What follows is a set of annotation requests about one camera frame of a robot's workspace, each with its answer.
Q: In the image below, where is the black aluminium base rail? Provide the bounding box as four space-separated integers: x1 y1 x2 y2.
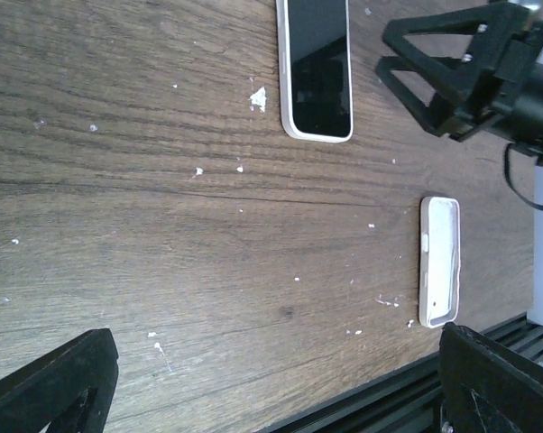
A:
253 311 543 433

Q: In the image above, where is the beige phone case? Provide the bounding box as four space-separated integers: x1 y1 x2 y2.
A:
419 197 461 328
275 0 354 144

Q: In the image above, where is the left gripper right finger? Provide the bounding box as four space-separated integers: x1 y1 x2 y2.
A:
439 323 543 432

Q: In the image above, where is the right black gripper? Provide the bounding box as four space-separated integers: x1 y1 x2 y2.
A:
375 2 543 143

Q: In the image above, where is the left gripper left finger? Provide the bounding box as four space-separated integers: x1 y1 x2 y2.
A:
0 328 118 432

